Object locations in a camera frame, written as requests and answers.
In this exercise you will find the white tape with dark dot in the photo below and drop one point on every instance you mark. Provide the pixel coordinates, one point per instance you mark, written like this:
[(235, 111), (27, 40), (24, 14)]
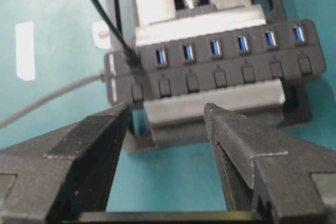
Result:
[(101, 35)]

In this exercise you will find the black multiport USB hub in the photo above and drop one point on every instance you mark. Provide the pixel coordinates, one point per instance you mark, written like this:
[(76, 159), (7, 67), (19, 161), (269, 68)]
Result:
[(289, 51)]

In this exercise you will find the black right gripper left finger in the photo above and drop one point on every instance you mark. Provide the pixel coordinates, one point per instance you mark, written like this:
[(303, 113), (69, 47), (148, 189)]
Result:
[(63, 172)]

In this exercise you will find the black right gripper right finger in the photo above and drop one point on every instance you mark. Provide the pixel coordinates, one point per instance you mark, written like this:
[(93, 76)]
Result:
[(281, 177)]

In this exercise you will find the blue tape strip bottom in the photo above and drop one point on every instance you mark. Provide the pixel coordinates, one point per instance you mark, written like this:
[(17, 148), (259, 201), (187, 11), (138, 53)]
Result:
[(25, 54)]

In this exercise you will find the black bench vise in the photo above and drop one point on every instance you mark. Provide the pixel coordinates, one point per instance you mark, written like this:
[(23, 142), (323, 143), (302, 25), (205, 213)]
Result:
[(180, 120)]

